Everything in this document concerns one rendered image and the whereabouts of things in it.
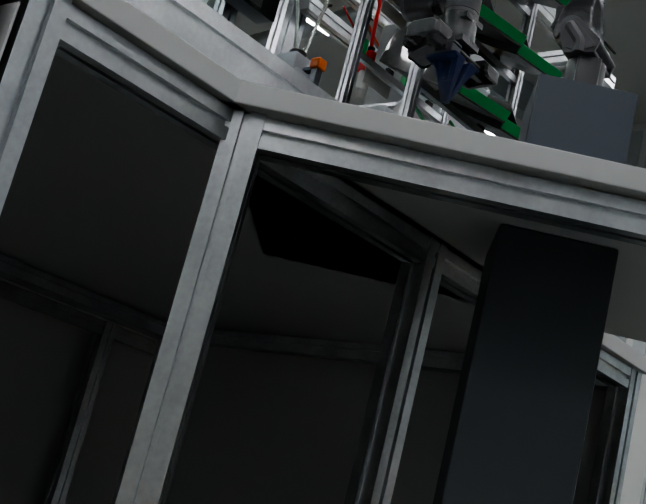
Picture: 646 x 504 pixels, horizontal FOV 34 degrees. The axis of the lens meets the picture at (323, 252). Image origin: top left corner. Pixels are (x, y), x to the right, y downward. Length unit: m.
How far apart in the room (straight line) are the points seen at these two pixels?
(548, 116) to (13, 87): 0.75
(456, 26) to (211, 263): 0.68
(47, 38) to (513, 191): 0.54
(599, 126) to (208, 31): 0.55
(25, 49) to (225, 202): 0.29
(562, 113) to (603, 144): 0.07
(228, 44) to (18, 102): 0.38
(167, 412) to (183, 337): 0.09
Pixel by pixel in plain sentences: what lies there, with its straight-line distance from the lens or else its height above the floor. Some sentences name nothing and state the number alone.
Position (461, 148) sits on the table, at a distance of 1.24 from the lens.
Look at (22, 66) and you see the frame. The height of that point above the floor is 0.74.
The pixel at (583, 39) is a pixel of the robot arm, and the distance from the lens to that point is 1.61.
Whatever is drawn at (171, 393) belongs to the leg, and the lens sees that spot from 1.20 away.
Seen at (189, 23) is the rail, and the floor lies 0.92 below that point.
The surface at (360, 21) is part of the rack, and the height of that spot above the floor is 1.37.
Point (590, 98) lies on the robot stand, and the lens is 1.55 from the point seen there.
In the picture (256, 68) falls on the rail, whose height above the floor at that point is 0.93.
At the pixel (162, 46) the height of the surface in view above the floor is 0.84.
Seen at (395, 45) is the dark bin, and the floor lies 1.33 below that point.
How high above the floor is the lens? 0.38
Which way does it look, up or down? 14 degrees up
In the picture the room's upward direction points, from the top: 14 degrees clockwise
